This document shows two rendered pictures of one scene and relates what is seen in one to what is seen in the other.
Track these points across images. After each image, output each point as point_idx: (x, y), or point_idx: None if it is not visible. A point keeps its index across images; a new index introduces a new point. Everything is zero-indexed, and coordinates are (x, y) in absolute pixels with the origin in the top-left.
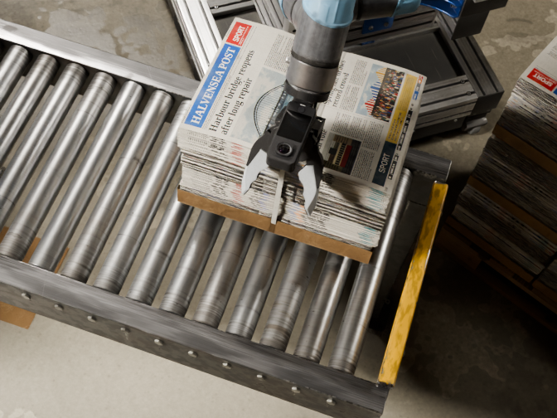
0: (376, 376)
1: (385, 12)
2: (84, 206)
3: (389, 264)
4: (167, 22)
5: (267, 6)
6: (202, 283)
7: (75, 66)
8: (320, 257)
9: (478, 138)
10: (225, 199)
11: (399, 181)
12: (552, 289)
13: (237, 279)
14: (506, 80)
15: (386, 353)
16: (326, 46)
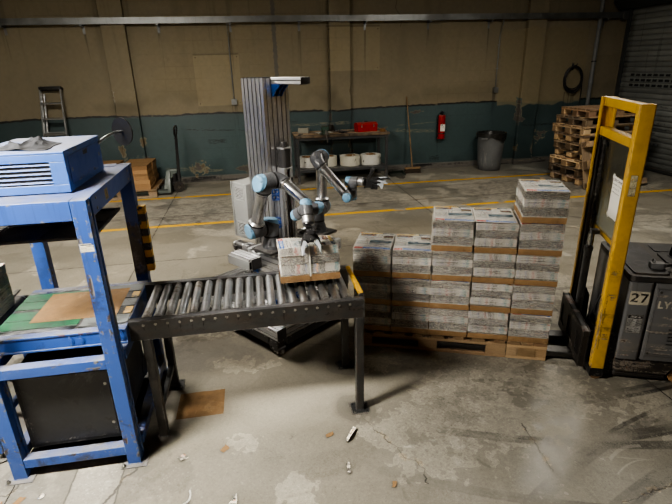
0: None
1: (316, 210)
2: (253, 297)
3: (344, 324)
4: None
5: (272, 267)
6: (282, 379)
7: (229, 278)
8: (319, 359)
9: (350, 318)
10: (295, 274)
11: None
12: (397, 326)
13: (294, 374)
14: None
15: (357, 289)
16: (309, 209)
